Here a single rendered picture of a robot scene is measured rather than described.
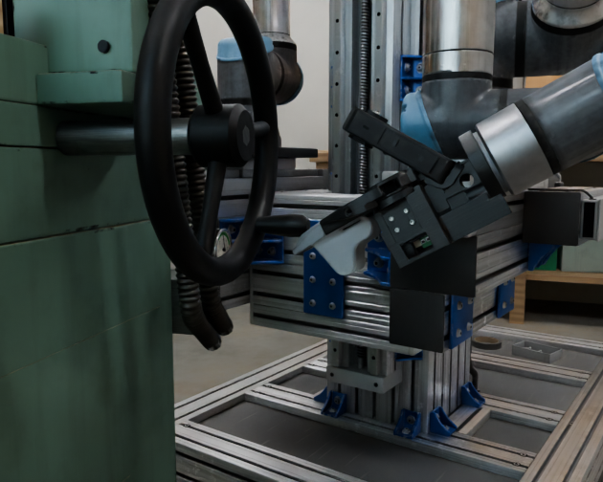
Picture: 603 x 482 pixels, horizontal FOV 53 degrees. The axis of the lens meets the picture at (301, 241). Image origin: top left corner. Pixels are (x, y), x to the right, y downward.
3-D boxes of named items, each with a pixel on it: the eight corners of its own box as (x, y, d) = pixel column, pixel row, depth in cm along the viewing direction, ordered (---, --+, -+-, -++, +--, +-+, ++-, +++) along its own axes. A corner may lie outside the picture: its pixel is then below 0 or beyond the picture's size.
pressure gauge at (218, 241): (216, 287, 85) (215, 230, 84) (191, 286, 86) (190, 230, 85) (234, 279, 91) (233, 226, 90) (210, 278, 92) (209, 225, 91)
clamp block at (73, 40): (131, 71, 57) (127, -29, 56) (11, 76, 61) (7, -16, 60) (199, 90, 71) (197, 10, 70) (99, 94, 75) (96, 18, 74)
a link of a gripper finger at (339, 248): (304, 296, 60) (386, 255, 57) (278, 244, 61) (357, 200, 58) (314, 293, 63) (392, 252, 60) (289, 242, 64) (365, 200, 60)
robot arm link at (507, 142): (512, 97, 52) (513, 111, 59) (463, 124, 53) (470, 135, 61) (555, 173, 51) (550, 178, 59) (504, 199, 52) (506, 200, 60)
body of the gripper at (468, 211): (391, 273, 56) (514, 211, 52) (349, 191, 57) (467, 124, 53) (407, 265, 63) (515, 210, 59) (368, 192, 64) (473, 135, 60)
